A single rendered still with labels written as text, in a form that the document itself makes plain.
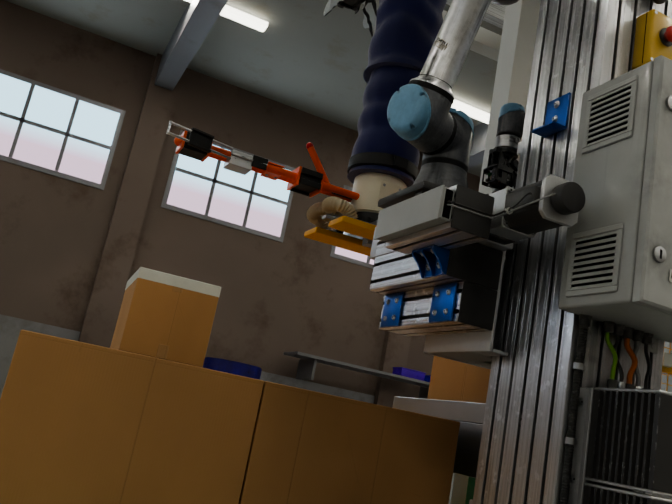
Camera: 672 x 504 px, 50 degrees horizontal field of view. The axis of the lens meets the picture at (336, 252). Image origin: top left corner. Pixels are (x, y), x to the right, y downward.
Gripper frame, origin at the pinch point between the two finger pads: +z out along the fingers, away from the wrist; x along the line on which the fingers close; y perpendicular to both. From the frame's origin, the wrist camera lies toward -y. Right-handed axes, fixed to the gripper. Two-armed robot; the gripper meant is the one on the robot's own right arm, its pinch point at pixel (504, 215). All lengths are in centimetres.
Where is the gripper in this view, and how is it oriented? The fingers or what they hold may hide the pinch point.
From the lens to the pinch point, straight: 221.5
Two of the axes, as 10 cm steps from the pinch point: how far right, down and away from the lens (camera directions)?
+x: 4.2, -1.4, -8.9
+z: -1.8, 9.6, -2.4
